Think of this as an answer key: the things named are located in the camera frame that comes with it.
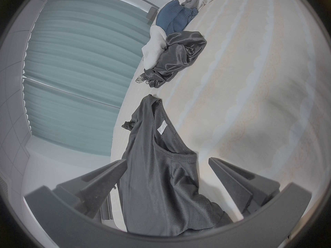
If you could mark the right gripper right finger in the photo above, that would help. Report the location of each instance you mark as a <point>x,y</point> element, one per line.
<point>240,187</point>

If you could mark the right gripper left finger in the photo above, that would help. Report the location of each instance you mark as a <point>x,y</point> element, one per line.
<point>98,187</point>

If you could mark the black T-shirt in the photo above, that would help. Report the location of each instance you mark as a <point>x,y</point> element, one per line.
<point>155,185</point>

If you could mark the bed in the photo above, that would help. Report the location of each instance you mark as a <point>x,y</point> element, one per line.
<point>245,86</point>

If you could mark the pile of clothes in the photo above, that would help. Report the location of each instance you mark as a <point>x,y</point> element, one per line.
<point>175,17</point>

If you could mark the blue-green curtain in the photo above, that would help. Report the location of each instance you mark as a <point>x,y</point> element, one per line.
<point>72,117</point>
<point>85,35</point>

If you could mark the black satin garment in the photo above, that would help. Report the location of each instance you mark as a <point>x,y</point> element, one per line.
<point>178,55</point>

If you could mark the grey bedside table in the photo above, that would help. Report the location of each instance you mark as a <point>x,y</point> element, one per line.
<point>152,14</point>

